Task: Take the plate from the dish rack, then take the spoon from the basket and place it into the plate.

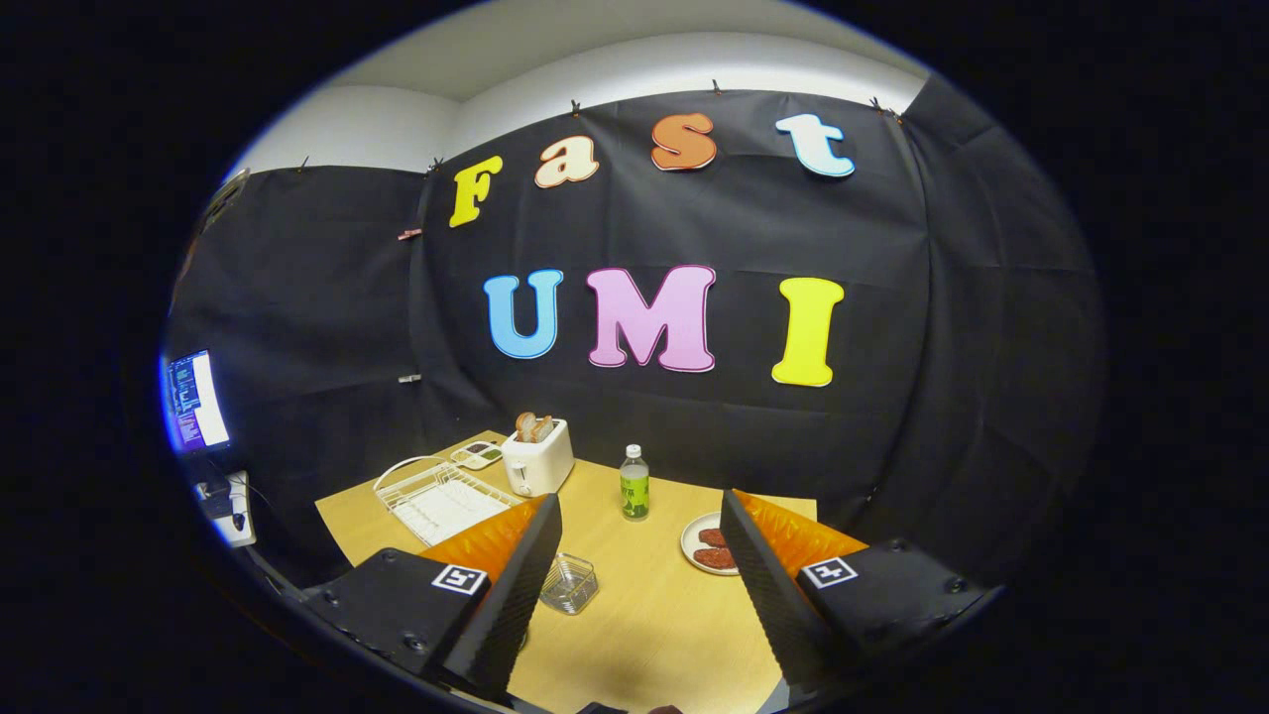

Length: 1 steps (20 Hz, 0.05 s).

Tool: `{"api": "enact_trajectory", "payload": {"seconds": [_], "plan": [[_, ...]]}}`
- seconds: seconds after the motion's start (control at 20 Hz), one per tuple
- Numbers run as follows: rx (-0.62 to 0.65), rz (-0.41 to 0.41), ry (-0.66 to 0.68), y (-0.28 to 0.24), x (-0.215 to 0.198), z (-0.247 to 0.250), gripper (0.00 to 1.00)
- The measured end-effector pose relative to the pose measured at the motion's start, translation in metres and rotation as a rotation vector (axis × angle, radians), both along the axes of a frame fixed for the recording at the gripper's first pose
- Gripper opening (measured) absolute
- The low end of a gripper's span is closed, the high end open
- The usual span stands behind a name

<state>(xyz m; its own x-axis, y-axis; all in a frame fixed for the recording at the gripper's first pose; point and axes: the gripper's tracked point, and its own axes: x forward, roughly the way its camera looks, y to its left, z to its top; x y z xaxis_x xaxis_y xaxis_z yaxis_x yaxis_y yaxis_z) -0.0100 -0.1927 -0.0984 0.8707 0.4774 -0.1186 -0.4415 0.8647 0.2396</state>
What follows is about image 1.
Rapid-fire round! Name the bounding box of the small wire basket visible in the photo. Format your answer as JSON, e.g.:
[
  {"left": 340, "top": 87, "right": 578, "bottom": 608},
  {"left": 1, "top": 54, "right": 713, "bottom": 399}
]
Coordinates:
[{"left": 540, "top": 552, "right": 600, "bottom": 616}]

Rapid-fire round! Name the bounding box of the white toaster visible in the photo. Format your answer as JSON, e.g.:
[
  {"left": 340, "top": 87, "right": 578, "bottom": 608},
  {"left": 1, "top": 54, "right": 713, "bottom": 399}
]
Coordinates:
[{"left": 501, "top": 417, "right": 576, "bottom": 498}]

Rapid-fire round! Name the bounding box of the white wire dish rack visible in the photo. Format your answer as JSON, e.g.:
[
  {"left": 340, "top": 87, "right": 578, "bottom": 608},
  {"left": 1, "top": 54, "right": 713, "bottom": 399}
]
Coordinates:
[{"left": 374, "top": 455, "right": 524, "bottom": 547}]

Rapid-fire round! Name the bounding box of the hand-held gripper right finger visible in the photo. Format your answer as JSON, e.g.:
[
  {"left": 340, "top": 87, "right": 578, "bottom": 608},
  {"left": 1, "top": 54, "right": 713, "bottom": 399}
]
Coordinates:
[{"left": 719, "top": 489, "right": 992, "bottom": 695}]

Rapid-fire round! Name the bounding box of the computer monitor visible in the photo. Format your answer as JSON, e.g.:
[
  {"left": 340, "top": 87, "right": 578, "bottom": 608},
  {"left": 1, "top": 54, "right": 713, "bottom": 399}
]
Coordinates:
[{"left": 162, "top": 349, "right": 231, "bottom": 455}]

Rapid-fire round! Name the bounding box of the white power strip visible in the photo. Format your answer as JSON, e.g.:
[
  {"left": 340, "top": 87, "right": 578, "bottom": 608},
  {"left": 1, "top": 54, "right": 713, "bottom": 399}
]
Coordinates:
[{"left": 195, "top": 471, "right": 257, "bottom": 548}]

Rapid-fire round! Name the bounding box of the white dish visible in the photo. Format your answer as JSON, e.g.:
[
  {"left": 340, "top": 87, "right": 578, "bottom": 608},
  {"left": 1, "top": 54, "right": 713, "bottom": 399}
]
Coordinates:
[{"left": 680, "top": 512, "right": 740, "bottom": 577}]

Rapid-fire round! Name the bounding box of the green label drink bottle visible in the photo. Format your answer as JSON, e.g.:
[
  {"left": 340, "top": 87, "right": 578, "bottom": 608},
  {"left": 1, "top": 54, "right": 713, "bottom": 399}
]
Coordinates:
[{"left": 620, "top": 444, "right": 651, "bottom": 522}]

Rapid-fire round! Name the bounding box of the black backdrop cloth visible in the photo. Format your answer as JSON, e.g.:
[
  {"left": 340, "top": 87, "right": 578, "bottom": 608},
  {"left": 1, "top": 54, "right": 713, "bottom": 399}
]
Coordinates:
[{"left": 164, "top": 74, "right": 1109, "bottom": 596}]

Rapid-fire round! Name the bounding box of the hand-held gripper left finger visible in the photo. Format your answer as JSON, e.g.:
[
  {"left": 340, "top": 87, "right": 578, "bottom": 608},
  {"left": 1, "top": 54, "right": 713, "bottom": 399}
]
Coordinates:
[{"left": 300, "top": 493, "right": 564, "bottom": 703}]

